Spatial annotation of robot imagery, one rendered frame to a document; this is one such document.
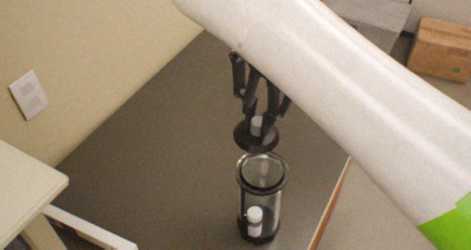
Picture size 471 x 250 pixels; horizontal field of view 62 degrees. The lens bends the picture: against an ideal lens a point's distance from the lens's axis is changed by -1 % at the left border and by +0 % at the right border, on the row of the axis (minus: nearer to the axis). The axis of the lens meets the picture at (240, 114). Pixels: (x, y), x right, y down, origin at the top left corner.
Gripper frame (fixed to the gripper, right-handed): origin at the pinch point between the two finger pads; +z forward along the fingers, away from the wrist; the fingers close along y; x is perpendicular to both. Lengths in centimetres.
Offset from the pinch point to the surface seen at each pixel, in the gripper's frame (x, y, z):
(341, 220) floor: -66, -28, 127
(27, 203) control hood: 39.1, 5.5, -23.4
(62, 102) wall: 3, 56, 25
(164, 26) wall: -43, 56, 28
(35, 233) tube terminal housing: 37.7, 14.5, -4.4
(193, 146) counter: -9.9, 22.5, 36.1
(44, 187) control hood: 37.1, 5.4, -23.4
